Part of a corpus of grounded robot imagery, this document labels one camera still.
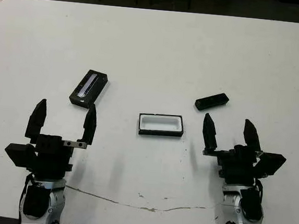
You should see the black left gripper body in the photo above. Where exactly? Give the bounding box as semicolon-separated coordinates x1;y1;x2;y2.
26;133;88;182

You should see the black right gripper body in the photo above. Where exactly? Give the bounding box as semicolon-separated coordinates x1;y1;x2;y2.
200;142;264;188

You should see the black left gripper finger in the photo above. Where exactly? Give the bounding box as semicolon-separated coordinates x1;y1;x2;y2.
77;102;99;146
24;97;49;144

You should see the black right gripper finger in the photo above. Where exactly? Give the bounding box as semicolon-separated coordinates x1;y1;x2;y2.
201;112;221;151
242;118;265;154

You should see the black bar-shaped camera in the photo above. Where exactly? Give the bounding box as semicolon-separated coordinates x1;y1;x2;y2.
194;90;231;115

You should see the black box lid glossy strip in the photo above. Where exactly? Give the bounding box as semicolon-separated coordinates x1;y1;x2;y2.
68;67;110;111

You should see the black box base white insert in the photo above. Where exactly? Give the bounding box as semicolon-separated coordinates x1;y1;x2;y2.
137;111;186;140

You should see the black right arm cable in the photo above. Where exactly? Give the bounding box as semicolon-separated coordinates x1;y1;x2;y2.
251;179;266;222

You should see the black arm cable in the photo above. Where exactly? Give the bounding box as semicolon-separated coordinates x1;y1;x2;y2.
251;179;266;222
17;172;35;220

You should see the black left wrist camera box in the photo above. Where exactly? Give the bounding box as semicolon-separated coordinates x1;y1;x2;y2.
3;143;40;171

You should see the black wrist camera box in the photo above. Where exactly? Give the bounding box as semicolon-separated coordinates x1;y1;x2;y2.
3;143;40;171
253;151;287;180

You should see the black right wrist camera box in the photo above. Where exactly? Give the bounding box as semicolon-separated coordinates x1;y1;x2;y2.
253;151;287;180

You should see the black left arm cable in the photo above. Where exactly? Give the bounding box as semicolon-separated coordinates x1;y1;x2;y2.
17;172;35;220

